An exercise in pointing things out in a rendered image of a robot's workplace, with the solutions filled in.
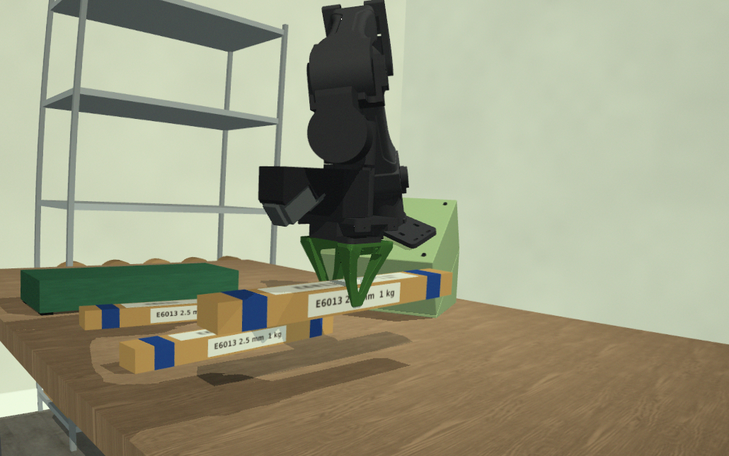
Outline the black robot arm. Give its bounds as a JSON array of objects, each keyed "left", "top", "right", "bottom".
[{"left": 258, "top": 0, "right": 436, "bottom": 249}]

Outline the tan welding electrode pack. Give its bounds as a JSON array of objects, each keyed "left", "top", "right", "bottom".
[
  {"left": 197, "top": 268, "right": 453, "bottom": 335},
  {"left": 119, "top": 316, "right": 333, "bottom": 374},
  {"left": 79, "top": 299, "right": 197, "bottom": 330}
]

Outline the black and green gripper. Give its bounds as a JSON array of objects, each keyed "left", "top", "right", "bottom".
[{"left": 298, "top": 167, "right": 398, "bottom": 307}]

